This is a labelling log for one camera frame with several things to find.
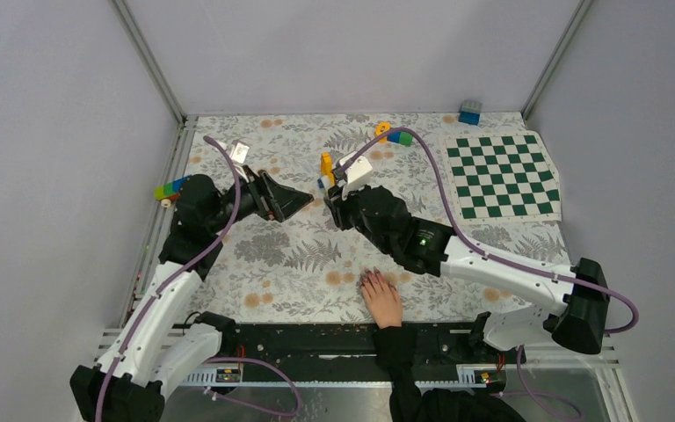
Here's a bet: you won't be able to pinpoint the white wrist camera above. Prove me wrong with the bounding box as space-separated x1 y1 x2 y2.
332 150 373 200
220 142 250 178

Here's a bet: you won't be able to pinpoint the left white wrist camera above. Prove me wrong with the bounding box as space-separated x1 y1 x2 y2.
220 142 250 178

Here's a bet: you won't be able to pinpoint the orange blue green block row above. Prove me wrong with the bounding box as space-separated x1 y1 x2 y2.
374 121 414 146

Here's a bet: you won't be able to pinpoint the grey blue lego bricks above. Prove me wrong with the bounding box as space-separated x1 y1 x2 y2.
458 99 483 126

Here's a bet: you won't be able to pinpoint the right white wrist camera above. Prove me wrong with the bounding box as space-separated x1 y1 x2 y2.
332 150 373 200

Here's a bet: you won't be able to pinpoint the person's hand dark nails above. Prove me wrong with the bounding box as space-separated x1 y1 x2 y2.
360 269 403 329

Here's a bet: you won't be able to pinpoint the green blue block stack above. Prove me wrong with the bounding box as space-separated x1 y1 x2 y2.
153 175 191 208

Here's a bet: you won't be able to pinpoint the green white checkerboard mat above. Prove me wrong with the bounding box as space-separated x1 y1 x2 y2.
444 131 562 224

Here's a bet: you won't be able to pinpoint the black sleeved forearm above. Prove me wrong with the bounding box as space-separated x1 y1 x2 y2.
373 326 524 421

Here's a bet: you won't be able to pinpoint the yellow red toy block car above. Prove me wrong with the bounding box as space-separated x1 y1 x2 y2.
317 152 336 198

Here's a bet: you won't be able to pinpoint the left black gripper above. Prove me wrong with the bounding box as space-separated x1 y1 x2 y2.
208 164 314 233

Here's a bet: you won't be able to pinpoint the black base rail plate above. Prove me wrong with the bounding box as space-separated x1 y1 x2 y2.
183 323 518 389

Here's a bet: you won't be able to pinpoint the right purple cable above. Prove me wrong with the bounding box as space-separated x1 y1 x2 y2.
332 127 642 336

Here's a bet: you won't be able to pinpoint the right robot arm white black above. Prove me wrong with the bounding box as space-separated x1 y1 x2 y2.
324 186 609 362

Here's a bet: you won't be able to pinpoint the floral patterned table cloth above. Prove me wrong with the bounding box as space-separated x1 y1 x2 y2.
185 113 570 323

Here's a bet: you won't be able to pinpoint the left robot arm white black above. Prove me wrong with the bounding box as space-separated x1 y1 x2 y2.
69 167 314 421

